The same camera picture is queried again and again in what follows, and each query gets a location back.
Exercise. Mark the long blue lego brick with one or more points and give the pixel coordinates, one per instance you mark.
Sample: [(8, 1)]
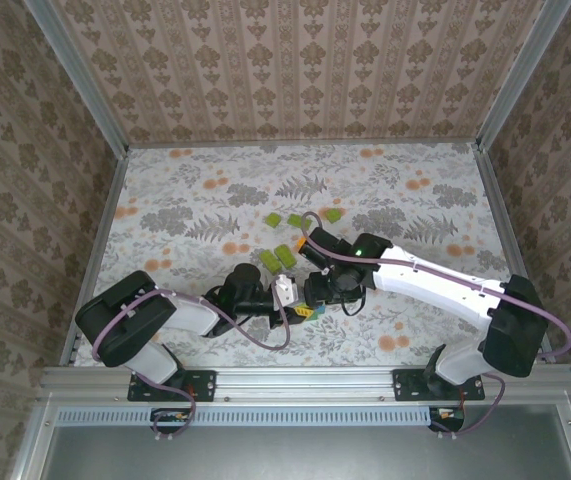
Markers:
[(319, 311)]

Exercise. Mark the small lime green lego brick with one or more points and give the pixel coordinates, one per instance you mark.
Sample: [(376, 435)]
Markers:
[(267, 260), (273, 219), (335, 215)]

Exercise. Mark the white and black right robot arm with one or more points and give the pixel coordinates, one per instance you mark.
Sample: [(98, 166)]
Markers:
[(440, 295)]

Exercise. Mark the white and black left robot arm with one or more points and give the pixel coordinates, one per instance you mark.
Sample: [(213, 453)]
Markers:
[(192, 315)]

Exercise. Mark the grey metal panel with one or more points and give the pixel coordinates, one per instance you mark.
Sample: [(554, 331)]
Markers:
[(315, 455)]

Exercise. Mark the small black electronics module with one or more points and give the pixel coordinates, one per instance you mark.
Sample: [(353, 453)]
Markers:
[(162, 414), (457, 422)]

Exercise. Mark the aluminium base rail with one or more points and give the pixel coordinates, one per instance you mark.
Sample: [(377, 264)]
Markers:
[(305, 382)]

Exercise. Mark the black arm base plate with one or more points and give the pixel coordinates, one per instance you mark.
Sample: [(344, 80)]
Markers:
[(407, 385), (200, 387)]

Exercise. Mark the thin aluminium table edge rail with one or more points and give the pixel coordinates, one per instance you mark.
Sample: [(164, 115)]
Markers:
[(305, 144)]

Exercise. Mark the aluminium frame post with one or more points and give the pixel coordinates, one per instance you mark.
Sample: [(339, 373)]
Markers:
[(520, 75), (79, 75)]

